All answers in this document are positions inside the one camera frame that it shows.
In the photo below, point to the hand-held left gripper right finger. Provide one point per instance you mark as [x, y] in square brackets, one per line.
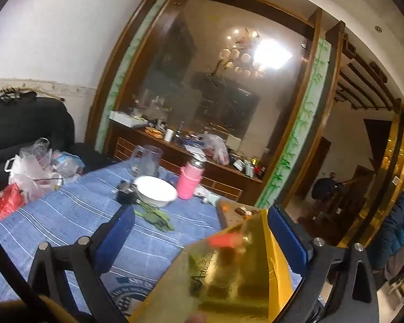
[288, 239]

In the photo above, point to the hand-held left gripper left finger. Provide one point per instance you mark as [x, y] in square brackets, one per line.
[116, 239]

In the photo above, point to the gold yellow gift box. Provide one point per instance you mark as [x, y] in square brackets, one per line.
[229, 276]

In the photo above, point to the green leafy vegetable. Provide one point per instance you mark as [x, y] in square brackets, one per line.
[155, 217]

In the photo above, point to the small black object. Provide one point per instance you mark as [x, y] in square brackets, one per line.
[126, 195]

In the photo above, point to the blue striped tablecloth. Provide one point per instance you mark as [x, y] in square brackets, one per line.
[70, 215]

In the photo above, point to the white bowl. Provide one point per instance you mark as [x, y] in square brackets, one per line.
[155, 191]

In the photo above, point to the cardboard tray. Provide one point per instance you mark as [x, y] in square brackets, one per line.
[227, 217]

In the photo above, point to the clear glass pitcher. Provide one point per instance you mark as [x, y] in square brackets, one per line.
[148, 161]

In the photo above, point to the clear plastic bottle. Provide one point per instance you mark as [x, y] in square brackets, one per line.
[65, 165]

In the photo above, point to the pink thermos bottle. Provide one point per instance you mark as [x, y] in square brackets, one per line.
[188, 181]

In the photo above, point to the white crumpled cloth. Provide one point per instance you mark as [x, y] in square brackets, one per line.
[203, 195]

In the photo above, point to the wooden sideboard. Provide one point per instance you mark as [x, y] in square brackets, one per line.
[175, 154]

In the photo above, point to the white plastic bag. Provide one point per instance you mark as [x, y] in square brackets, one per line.
[27, 175]

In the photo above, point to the blue puffer jacket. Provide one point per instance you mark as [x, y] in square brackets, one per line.
[397, 228]

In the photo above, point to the red and clear plastic bag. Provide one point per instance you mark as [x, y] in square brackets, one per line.
[218, 149]

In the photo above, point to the white cup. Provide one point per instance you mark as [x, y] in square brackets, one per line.
[169, 135]

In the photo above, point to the white flat box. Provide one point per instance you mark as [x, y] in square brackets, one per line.
[124, 117]

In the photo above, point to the black sofa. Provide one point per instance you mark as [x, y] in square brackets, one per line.
[27, 121]

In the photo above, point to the gold metal door frame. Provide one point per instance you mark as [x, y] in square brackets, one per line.
[395, 148]

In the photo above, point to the wood framed wall mirror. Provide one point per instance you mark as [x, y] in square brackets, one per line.
[222, 107]

